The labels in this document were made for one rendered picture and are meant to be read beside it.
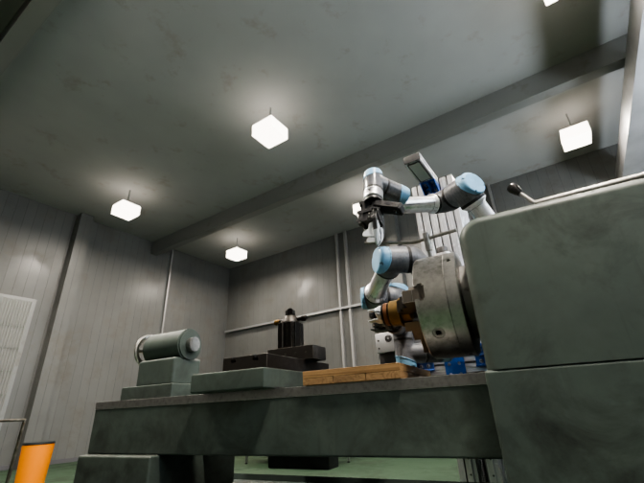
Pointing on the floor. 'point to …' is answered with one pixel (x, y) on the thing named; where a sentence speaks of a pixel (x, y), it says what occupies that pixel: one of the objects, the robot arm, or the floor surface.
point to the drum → (34, 462)
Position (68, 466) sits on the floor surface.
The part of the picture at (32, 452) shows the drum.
